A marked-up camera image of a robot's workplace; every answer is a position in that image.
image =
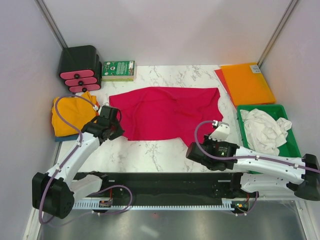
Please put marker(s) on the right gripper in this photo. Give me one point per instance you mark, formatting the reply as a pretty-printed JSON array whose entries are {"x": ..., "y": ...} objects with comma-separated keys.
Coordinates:
[{"x": 207, "y": 140}]

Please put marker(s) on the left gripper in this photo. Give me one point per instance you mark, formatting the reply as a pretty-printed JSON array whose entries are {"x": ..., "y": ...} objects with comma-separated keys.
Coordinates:
[{"x": 119, "y": 132}]

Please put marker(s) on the magenta t shirt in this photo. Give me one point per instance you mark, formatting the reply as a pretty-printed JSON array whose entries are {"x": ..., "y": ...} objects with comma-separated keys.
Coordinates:
[{"x": 165, "y": 113}]

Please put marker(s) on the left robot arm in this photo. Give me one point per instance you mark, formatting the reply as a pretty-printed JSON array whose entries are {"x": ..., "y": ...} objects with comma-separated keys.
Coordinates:
[{"x": 55, "y": 191}]

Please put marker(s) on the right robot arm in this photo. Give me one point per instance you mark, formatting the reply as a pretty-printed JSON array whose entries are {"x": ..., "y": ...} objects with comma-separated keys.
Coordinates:
[{"x": 260, "y": 172}]

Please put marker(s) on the yellow folded t shirt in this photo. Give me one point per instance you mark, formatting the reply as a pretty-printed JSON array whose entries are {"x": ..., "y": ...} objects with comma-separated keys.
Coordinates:
[{"x": 75, "y": 111}]

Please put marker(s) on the blue folded t shirt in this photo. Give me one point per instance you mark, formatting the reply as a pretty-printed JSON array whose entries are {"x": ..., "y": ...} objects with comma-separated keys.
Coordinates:
[{"x": 66, "y": 138}]

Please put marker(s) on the white crumpled t shirt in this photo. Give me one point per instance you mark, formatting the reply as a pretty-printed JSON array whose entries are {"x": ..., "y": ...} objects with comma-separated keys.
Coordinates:
[{"x": 264, "y": 134}]

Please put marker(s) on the green white box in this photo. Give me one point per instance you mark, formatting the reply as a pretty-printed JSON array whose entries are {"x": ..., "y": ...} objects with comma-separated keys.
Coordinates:
[{"x": 119, "y": 71}]

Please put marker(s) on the black pink drawer organizer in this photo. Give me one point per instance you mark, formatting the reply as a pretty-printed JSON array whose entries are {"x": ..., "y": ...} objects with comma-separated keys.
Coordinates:
[{"x": 80, "y": 69}]

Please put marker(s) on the orange plastic folder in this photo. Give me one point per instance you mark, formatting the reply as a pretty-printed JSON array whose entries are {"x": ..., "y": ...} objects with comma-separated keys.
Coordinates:
[{"x": 247, "y": 85}]

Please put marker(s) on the red plastic folder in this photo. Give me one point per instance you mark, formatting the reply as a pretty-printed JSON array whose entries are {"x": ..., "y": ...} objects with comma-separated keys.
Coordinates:
[{"x": 222, "y": 79}]

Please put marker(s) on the green plastic tray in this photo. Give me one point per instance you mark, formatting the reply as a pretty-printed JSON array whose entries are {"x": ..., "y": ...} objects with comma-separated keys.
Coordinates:
[{"x": 276, "y": 111}]

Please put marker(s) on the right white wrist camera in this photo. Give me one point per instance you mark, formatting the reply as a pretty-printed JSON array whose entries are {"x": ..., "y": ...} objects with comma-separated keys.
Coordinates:
[{"x": 221, "y": 131}]

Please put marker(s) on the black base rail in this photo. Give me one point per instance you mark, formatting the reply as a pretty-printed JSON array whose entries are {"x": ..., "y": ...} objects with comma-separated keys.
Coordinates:
[{"x": 172, "y": 189}]

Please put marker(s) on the white cable duct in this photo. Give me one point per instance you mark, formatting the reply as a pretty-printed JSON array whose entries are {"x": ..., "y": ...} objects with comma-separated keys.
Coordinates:
[{"x": 100, "y": 204}]

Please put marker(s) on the left aluminium corner post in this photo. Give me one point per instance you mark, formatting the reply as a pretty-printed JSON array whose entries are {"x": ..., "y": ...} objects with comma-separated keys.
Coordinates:
[{"x": 51, "y": 23}]

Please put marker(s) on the aluminium corner post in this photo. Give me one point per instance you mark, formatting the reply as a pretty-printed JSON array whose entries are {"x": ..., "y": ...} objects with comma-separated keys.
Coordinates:
[
  {"x": 278, "y": 30},
  {"x": 51, "y": 23}
]

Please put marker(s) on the right aluminium corner post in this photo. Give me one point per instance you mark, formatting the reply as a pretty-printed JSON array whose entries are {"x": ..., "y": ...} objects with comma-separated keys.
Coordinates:
[{"x": 278, "y": 30}]

